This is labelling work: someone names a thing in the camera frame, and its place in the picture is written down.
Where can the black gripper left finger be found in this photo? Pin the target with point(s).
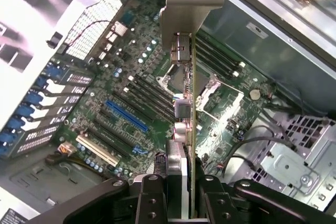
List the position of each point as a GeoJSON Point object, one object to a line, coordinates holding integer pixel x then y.
{"type": "Point", "coordinates": [152, 203]}

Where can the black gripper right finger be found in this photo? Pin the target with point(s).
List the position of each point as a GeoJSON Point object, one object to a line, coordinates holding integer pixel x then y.
{"type": "Point", "coordinates": [215, 205]}

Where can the white expansion slot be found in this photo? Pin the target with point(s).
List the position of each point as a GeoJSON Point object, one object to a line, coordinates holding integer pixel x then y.
{"type": "Point", "coordinates": [97, 152]}

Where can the perforated metal drive cage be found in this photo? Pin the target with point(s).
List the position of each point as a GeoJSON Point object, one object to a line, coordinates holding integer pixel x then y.
{"type": "Point", "coordinates": [288, 161]}

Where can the blue expansion slot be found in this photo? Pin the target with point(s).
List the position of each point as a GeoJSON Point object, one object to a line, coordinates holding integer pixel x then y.
{"type": "Point", "coordinates": [127, 116]}

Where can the silver socket cover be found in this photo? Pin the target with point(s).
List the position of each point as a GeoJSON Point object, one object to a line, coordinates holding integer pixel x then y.
{"type": "Point", "coordinates": [228, 111]}

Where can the RAM slot black clips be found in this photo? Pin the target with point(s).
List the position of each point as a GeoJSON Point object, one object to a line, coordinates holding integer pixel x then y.
{"type": "Point", "coordinates": [155, 88]}
{"type": "Point", "coordinates": [151, 101]}
{"type": "Point", "coordinates": [218, 53]}
{"type": "Point", "coordinates": [212, 63]}

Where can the short black expansion slot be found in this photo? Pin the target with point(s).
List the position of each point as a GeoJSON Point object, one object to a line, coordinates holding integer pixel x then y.
{"type": "Point", "coordinates": [104, 113]}

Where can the white power connector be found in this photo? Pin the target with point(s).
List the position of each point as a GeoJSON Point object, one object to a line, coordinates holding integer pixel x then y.
{"type": "Point", "coordinates": [65, 148]}

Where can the RAM slot white clips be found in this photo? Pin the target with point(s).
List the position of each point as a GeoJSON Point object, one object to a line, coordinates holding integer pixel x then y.
{"type": "Point", "coordinates": [130, 78]}
{"type": "Point", "coordinates": [215, 58]}
{"type": "Point", "coordinates": [221, 48]}
{"type": "Point", "coordinates": [125, 89]}

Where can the silver coin battery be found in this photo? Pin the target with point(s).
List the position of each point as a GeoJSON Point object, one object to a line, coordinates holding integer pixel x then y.
{"type": "Point", "coordinates": [254, 94]}

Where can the grey power supply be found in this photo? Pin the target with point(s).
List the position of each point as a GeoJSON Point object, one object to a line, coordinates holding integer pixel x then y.
{"type": "Point", "coordinates": [31, 182]}

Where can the CPU socket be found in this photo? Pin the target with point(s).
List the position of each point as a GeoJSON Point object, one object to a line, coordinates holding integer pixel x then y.
{"type": "Point", "coordinates": [176, 77]}

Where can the blue card clip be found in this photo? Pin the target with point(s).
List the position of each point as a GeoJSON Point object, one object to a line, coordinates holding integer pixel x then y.
{"type": "Point", "coordinates": [53, 72]}
{"type": "Point", "coordinates": [15, 127]}
{"type": "Point", "coordinates": [42, 82]}
{"type": "Point", "coordinates": [34, 100]}
{"type": "Point", "coordinates": [23, 113]}
{"type": "Point", "coordinates": [7, 144]}

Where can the green motherboard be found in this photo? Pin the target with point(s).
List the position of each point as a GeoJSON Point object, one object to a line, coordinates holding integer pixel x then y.
{"type": "Point", "coordinates": [136, 37]}

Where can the silver finned port housing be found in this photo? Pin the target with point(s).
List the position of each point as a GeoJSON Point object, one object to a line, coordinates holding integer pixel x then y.
{"type": "Point", "coordinates": [120, 29]}

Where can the small case sticker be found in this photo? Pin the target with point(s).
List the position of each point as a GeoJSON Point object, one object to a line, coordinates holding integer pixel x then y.
{"type": "Point", "coordinates": [257, 30]}

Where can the black open PC case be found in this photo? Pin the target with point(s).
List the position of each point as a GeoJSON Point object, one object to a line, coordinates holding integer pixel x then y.
{"type": "Point", "coordinates": [236, 24]}

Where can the grey parts rack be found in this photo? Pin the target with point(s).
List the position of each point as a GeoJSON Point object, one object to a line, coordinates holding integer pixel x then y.
{"type": "Point", "coordinates": [31, 3]}

